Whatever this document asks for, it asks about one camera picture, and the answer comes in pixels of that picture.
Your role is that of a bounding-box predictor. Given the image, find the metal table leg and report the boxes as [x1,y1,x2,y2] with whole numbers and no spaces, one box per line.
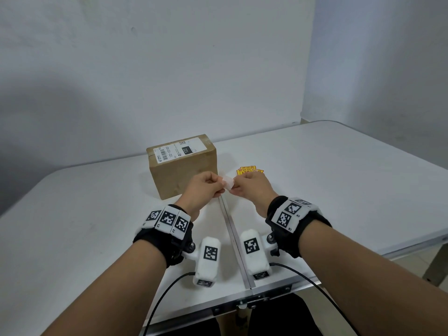
[422,238,448,287]

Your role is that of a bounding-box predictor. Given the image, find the brown cardboard box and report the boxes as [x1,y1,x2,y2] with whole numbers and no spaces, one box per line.
[146,133,218,201]

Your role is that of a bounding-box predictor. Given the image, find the black camera cable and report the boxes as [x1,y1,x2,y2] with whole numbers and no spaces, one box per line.
[269,263,359,336]
[141,272,196,336]

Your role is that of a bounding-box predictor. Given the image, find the person's left hand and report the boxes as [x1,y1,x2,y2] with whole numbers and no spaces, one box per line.
[174,171,226,223]

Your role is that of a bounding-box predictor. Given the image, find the person's black trousers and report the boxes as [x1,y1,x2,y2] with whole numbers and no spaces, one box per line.
[250,294,324,336]

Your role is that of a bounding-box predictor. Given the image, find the person's right hand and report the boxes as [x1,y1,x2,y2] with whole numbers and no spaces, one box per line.
[229,171,280,218]

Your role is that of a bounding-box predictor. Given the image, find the person's left forearm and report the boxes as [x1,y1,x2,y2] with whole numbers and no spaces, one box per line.
[40,238,168,336]

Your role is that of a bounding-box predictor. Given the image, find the black wristband with marker tags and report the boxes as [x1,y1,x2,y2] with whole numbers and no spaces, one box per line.
[133,204,194,268]
[265,196,332,259]

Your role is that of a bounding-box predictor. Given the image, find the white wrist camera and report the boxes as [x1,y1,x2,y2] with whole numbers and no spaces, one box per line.
[239,229,279,281]
[182,236,222,288]

